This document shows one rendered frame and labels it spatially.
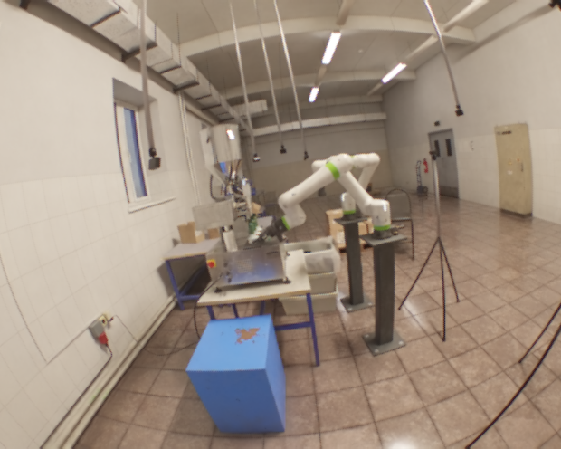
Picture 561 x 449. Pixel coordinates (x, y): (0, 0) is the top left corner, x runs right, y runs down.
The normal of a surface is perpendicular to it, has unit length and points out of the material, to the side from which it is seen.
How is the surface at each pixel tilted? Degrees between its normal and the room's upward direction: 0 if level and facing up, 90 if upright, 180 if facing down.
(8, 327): 90
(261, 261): 90
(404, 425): 0
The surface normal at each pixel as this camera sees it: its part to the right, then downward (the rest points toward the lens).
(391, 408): -0.17, -0.97
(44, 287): 0.99, -0.16
